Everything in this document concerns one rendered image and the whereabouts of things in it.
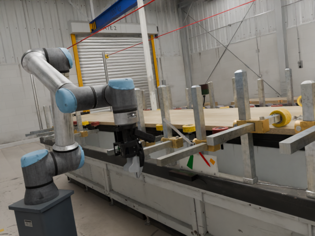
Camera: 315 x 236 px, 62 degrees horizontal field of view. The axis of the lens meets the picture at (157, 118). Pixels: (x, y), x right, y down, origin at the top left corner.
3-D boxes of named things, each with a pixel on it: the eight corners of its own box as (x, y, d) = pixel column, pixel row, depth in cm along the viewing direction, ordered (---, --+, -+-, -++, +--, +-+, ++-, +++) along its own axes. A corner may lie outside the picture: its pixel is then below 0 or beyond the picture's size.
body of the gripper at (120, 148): (114, 158, 97) (109, 126, 96) (133, 152, 103) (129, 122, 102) (126, 160, 92) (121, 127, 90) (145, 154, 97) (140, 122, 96)
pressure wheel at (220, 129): (224, 151, 127) (221, 129, 125) (211, 150, 133) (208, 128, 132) (233, 148, 132) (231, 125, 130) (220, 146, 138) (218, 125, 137)
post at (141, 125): (146, 163, 167) (135, 88, 161) (142, 162, 170) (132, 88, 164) (150, 161, 169) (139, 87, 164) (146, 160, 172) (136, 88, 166)
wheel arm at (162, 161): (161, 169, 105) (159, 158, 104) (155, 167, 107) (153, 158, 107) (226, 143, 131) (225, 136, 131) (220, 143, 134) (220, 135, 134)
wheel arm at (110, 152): (110, 157, 146) (108, 150, 146) (107, 156, 149) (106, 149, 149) (168, 140, 173) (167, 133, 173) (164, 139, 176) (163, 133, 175)
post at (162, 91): (172, 169, 147) (161, 84, 142) (168, 168, 150) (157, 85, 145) (176, 167, 150) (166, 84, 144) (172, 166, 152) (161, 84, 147)
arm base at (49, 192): (40, 206, 140) (37, 188, 139) (16, 203, 148) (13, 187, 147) (66, 191, 157) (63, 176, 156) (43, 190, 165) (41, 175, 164)
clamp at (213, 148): (213, 151, 120) (213, 141, 120) (192, 149, 131) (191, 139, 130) (221, 149, 124) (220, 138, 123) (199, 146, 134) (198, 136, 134)
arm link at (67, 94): (14, 45, 133) (63, 91, 87) (40, 45, 140) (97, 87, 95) (16, 67, 138) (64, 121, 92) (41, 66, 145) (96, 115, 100)
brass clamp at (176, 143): (176, 149, 139) (175, 139, 139) (160, 146, 150) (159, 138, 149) (184, 146, 143) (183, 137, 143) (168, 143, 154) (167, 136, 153)
